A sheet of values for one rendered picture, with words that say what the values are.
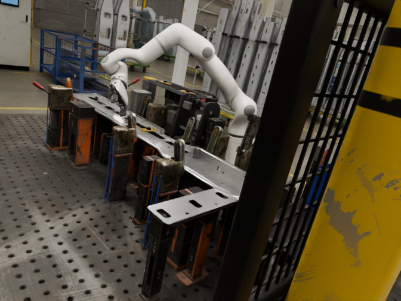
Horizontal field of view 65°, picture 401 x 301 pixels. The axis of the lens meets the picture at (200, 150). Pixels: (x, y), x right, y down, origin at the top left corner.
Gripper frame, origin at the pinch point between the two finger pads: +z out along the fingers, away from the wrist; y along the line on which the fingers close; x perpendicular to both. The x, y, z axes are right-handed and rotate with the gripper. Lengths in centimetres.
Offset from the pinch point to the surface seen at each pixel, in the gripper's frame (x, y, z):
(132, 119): -8.1, -3.7, 14.9
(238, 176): -44, 10, 48
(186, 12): -38, 157, -371
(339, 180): -55, -58, 96
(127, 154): -0.9, 7.1, 23.3
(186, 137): -25.9, 18.5, 12.9
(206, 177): -33, 1, 50
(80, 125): 24.5, 8.1, -5.6
